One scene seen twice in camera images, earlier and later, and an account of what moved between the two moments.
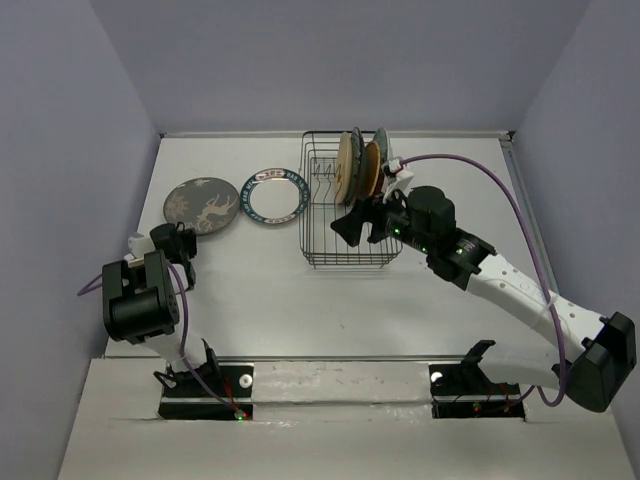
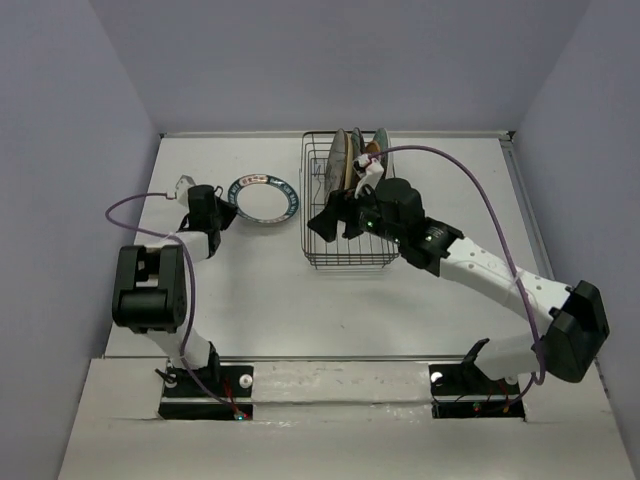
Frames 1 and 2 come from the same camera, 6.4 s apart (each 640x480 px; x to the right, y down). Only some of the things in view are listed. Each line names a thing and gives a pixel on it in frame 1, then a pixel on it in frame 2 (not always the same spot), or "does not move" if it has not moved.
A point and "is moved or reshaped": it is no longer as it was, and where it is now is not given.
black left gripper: (188, 237) to (229, 212)
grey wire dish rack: (320, 242) does not move
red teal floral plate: (381, 136) does not move
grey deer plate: (204, 204) is moved or reshaped
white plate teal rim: (275, 196) is moved or reshaped
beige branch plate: (343, 168) does not move
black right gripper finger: (350, 226) to (325, 223)
